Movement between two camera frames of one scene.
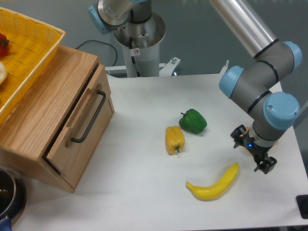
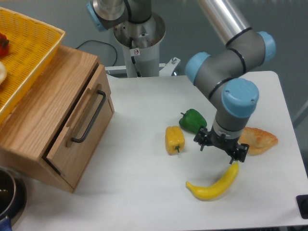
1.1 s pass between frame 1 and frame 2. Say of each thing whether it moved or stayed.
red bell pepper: stayed
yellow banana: stayed
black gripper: moved
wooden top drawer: stayed
